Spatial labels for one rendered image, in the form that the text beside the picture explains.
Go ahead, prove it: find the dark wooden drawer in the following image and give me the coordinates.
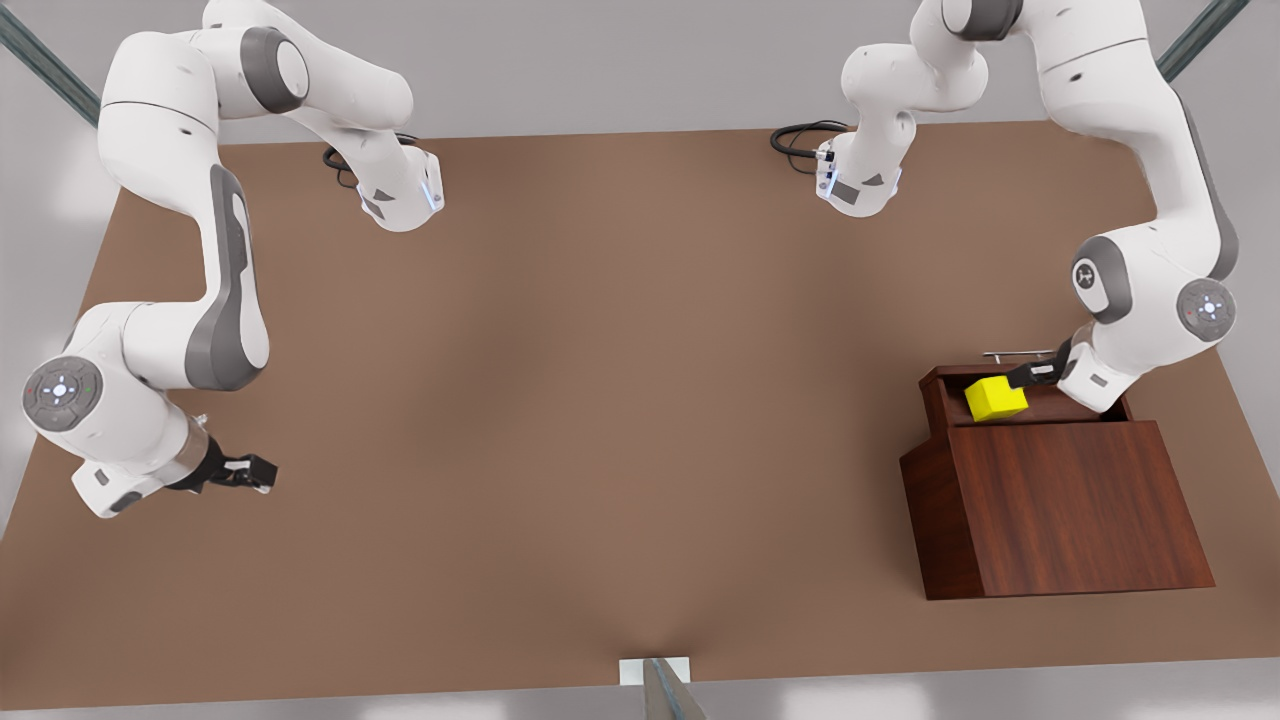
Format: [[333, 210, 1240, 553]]
[[919, 349, 1137, 429]]

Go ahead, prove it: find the yellow square block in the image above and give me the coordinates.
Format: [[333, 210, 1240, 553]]
[[964, 376, 1030, 424]]

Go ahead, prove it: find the dark wooden cabinet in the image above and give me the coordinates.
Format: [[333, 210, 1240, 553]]
[[899, 420, 1217, 602]]

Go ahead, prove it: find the black cable loop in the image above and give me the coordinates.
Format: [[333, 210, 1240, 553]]
[[322, 132, 422, 173], [770, 120, 853, 177]]

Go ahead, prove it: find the silver frame post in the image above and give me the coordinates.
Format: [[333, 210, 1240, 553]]
[[641, 658, 708, 720], [1157, 0, 1252, 83], [0, 5, 102, 128]]

